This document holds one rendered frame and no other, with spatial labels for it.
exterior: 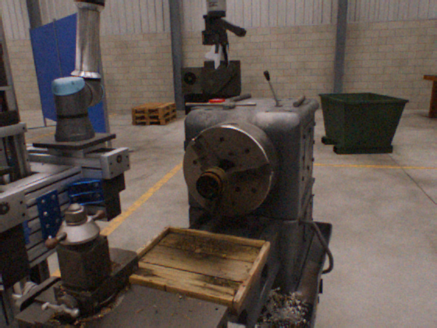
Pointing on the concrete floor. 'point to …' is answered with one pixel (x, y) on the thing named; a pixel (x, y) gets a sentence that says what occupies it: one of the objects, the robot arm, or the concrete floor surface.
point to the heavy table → (432, 95)
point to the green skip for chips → (360, 122)
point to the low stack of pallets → (154, 113)
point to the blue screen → (62, 68)
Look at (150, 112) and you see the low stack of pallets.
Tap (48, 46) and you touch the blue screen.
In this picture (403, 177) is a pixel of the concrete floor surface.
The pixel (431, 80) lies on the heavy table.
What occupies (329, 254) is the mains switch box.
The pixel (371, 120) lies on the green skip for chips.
